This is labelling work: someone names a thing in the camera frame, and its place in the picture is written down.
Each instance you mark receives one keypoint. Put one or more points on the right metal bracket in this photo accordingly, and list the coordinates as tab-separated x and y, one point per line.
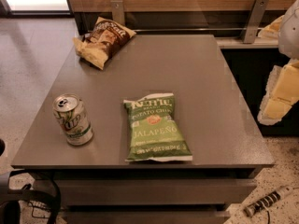
255	17

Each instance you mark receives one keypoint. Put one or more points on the black chair base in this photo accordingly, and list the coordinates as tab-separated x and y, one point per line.
10	211

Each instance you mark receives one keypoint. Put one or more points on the grey drawer cabinet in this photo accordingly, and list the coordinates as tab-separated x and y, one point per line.
149	196

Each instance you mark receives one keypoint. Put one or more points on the left metal bracket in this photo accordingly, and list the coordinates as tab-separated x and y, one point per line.
117	10

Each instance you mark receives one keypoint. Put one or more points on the brown chip bag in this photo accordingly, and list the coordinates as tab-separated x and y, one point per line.
106	38

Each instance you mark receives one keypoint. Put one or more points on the metal bracket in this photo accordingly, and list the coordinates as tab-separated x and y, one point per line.
255	17
117	10

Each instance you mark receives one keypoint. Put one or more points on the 7up soda can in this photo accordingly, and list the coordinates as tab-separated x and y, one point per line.
70	112

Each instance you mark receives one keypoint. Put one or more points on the white power strip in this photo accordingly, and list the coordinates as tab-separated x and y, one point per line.
269	200

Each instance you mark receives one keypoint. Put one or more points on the green jalapeno chip bag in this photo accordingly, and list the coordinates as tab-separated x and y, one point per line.
155	135

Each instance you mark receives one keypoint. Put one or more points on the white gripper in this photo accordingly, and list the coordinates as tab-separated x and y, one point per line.
290	32

